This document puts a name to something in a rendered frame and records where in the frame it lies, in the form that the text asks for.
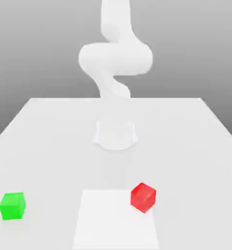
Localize small red cube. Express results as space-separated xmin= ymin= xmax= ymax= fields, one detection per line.
xmin=130 ymin=182 xmax=157 ymax=214

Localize small green cube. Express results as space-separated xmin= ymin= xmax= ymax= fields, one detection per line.
xmin=0 ymin=192 xmax=27 ymax=221

